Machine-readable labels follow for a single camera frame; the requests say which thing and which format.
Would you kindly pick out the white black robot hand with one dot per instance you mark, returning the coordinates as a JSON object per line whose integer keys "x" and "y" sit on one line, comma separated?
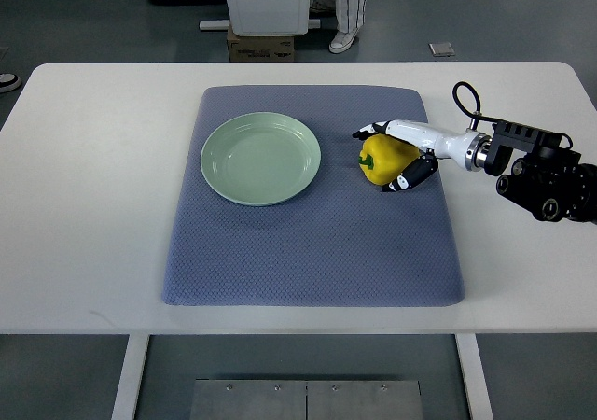
{"x": 434, "y": 145}

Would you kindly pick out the yellow bell pepper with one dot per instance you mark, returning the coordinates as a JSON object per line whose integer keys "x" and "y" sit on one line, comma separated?
{"x": 382, "y": 158}

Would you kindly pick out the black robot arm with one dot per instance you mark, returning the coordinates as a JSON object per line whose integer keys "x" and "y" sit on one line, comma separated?
{"x": 533, "y": 169}

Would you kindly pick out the small grey floor plate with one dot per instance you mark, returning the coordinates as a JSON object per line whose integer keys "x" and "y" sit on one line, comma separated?
{"x": 441, "y": 49}

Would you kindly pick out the light green plate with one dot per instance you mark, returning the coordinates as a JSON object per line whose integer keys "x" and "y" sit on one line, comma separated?
{"x": 260, "y": 159}

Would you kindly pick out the blue grey quilted mat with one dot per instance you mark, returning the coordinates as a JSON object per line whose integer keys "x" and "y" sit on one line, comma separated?
{"x": 341, "y": 242}

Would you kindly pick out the person in striped trousers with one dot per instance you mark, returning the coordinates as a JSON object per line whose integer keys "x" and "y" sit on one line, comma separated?
{"x": 350, "y": 17}

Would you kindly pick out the brown cardboard box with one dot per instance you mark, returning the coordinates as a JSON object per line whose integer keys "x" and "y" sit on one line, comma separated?
{"x": 260, "y": 49}

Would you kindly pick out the white cabinet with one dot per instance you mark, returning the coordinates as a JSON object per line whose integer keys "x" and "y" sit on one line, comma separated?
{"x": 265, "y": 18}

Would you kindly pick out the white table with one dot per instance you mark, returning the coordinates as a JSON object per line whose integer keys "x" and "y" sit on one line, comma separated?
{"x": 92, "y": 158}

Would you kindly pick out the grey metal base plate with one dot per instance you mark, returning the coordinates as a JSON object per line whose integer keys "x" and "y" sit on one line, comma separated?
{"x": 299, "y": 399}

